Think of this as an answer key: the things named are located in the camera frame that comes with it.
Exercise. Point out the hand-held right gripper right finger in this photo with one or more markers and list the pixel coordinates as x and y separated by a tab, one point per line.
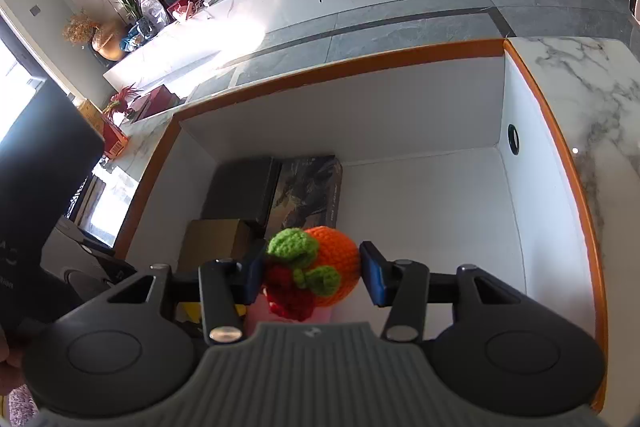
375	277

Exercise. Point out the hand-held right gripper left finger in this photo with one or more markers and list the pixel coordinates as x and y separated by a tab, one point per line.
255	277

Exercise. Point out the crochet orange fruit toy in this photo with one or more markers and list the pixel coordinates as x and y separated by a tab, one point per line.
335	257

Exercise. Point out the small brown box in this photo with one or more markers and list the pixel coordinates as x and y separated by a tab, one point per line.
215	242

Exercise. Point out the orange cardboard box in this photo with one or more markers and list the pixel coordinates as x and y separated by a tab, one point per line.
425	207

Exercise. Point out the dark grey box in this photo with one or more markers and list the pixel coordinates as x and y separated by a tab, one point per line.
240	192

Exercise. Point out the dark printed card box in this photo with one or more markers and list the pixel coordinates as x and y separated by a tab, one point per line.
305	192

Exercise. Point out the person's left hand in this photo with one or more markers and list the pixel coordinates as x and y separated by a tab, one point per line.
10	357

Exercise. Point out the red leaf plant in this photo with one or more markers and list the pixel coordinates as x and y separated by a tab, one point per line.
122	99

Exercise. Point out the gold vase with dried flowers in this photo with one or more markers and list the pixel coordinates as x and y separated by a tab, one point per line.
107	42

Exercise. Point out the green potted orchid plant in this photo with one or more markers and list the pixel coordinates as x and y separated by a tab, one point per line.
132	2

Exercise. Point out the red gift box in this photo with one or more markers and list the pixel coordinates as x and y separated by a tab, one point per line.
185	7

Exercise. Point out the pink space heater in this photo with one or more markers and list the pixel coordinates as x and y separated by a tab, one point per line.
636	4

